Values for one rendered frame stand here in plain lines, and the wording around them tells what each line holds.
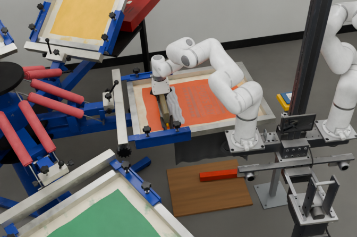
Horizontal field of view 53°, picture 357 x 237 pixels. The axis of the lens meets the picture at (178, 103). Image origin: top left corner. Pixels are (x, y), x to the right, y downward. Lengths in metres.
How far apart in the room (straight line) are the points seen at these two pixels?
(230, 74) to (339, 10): 0.48
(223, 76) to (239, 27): 2.96
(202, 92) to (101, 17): 0.87
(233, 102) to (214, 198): 1.52
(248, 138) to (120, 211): 0.66
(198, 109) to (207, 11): 2.21
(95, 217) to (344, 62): 1.25
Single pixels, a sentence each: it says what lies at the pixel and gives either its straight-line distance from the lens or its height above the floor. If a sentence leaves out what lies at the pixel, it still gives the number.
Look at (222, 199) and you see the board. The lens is 2.86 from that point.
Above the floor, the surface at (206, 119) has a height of 0.96.
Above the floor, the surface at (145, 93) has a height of 0.96.
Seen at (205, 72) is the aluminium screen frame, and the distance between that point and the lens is 2.40.
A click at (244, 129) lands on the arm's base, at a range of 1.61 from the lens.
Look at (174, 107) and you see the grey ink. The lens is 2.15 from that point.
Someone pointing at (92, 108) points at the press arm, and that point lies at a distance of 2.11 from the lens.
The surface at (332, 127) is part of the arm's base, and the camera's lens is 1.80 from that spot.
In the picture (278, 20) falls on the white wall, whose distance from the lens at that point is 4.57.
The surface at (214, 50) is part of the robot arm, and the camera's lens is 1.55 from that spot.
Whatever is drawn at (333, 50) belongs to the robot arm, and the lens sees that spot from 1.59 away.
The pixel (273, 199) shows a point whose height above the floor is 0.01.
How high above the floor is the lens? 2.35
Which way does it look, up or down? 40 degrees down
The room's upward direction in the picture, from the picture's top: 3 degrees counter-clockwise
